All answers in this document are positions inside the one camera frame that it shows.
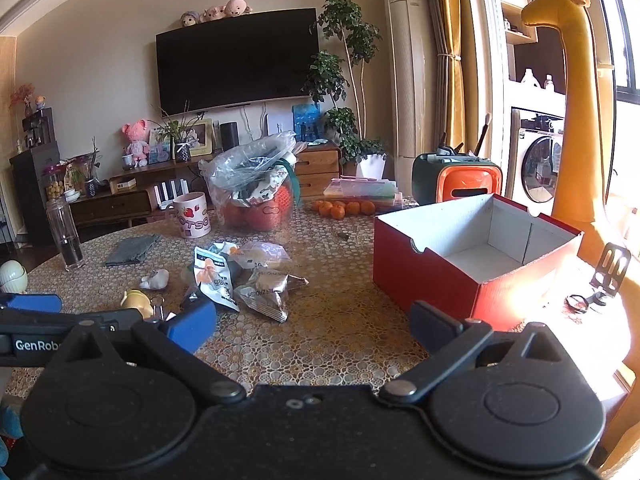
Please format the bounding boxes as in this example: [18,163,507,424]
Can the white grey snack packet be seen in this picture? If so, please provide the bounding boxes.
[192,247,246,314]

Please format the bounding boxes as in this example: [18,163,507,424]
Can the clear glass bottle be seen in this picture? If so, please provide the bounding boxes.
[46,199,85,272]

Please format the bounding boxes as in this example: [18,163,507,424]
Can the yellow giraffe toy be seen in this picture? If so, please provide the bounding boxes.
[521,0,621,261]

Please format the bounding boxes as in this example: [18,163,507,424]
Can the yellow toy keychain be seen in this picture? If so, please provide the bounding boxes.
[120,289,154,319]

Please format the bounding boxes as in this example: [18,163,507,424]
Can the green orange storage bin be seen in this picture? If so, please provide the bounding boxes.
[411,152,503,206]

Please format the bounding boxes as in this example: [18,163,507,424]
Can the clear plastic bag of goods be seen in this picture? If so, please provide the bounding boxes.
[199,131,302,233]

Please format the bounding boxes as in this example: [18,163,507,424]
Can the row of small tangerines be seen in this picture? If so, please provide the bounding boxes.
[311,200,377,220]

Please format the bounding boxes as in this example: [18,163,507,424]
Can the wooden wall shelf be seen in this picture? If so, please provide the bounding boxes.
[500,0,539,46]

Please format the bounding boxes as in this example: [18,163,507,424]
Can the blue painting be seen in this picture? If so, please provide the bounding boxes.
[292,104,321,142]

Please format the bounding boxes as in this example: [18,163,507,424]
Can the dark wooden television cabinet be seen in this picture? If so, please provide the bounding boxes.
[67,157,212,227]

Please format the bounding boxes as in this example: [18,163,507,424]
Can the patterned desktop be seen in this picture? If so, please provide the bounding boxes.
[0,199,633,413]

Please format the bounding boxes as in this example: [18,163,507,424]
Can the white strawberry print mug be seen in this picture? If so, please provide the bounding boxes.
[165,192,213,239]

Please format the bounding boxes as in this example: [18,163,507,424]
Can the white router with antennas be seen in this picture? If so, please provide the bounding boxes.
[154,179,191,209]

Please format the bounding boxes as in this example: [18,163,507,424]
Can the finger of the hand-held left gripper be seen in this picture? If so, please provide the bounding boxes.
[0,292,63,314]
[62,308,144,333]

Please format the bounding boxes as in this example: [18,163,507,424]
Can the pale green round ornament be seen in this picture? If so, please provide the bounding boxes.
[0,260,28,294]

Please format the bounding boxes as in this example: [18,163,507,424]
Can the small plant in dark pot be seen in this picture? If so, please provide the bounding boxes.
[65,137,104,199]

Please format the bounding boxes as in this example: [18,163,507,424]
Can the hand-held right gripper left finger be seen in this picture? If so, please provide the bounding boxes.
[45,297,247,405]

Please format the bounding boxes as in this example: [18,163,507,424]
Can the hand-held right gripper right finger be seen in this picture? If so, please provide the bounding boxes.
[378,301,583,406]

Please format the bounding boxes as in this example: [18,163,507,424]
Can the white washing machine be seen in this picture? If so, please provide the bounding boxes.
[505,106,566,211]

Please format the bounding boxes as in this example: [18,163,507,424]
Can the black coffee machine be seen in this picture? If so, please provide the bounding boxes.
[22,107,55,149]

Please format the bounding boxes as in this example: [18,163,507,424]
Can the black flat television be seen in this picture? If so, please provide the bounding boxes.
[156,7,320,118]

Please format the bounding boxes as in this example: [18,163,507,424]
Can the light wooden drawer cabinet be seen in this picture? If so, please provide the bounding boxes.
[292,142,344,199]

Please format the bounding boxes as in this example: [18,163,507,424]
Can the cream photo frame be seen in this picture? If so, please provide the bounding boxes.
[187,119,216,157]

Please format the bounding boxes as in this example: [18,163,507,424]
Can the silver snack packet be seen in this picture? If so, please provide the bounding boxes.
[233,282,291,324]
[250,267,310,294]

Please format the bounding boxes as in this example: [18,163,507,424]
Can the grey folded cloth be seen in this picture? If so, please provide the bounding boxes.
[105,234,161,267]

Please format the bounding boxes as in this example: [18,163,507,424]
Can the red cardboard box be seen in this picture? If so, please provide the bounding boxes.
[372,193,585,333]

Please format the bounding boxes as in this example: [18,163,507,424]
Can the clear yellow snack packet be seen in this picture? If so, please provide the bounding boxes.
[235,241,292,274]

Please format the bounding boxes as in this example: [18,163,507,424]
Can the black metal stand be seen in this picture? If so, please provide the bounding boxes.
[590,242,631,306]

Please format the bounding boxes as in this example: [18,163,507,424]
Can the pink plush doll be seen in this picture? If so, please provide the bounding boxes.
[122,120,151,168]

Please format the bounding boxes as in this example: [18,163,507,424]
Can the pink flowers in vase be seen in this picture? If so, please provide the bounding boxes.
[9,82,36,119]

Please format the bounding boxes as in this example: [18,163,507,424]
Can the yellow curtain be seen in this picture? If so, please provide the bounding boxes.
[432,0,496,161]

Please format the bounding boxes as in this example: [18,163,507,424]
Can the tall potted green plant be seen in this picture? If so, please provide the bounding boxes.
[301,0,388,179]

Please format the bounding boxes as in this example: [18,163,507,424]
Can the white standing air conditioner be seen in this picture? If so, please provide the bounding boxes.
[376,0,442,186]

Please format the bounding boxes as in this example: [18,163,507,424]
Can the long handled brush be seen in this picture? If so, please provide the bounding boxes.
[472,112,494,157]

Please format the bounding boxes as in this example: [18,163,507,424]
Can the black side cabinet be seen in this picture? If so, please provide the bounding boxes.
[10,142,64,247]

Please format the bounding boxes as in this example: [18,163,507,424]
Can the small white object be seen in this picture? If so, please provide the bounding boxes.
[139,269,170,290]

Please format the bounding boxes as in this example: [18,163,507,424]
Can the grassy plant in dark vase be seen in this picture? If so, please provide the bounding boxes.
[150,102,207,163]

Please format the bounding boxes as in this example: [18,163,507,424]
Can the clear plastic organizer box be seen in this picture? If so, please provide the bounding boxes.
[323,177,402,209]

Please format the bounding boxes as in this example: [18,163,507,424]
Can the glass jar of yellow fruit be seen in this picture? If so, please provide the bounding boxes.
[44,167,67,201]

